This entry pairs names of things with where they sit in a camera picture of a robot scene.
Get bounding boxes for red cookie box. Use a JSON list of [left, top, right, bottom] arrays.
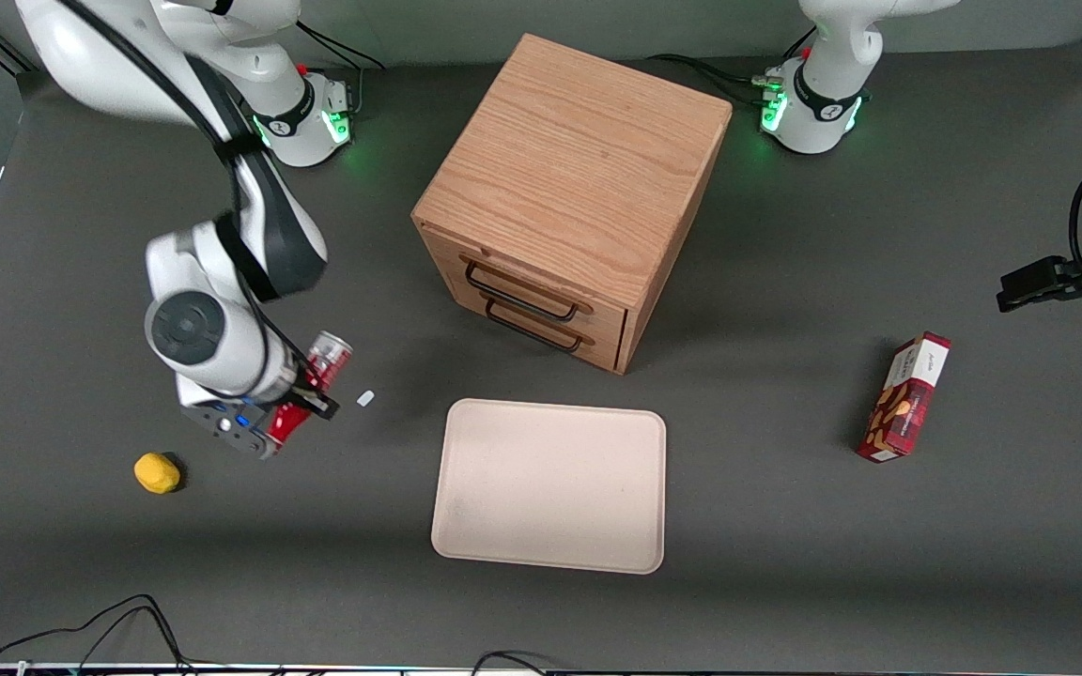
[[857, 330, 953, 464]]

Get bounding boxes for black right base cable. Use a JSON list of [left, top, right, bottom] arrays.
[[293, 24, 386, 119]]

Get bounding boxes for black metal drawer handle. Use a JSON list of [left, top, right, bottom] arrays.
[[483, 298, 591, 356], [463, 259, 595, 324]]

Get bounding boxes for short black table edge cable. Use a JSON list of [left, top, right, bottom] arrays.
[[470, 650, 556, 676]]

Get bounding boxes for beige plastic tray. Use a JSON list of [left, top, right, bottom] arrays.
[[430, 398, 669, 576]]

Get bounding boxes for black left base cable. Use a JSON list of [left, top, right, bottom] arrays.
[[644, 26, 820, 106]]

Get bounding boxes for yellow lemon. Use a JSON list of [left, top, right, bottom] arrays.
[[133, 452, 182, 495]]

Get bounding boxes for long black table edge cable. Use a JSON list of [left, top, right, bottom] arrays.
[[0, 582, 199, 673]]

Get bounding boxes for wooden drawer cabinet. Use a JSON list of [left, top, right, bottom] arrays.
[[410, 34, 734, 376]]

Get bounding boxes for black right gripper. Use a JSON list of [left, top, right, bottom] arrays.
[[259, 364, 342, 422]]

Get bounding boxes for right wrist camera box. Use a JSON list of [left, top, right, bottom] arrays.
[[178, 398, 281, 461]]

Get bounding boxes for black base cable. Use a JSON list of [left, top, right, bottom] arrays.
[[644, 26, 820, 106], [293, 24, 386, 119]]

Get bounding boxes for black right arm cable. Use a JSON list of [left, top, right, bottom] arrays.
[[57, 0, 317, 395]]

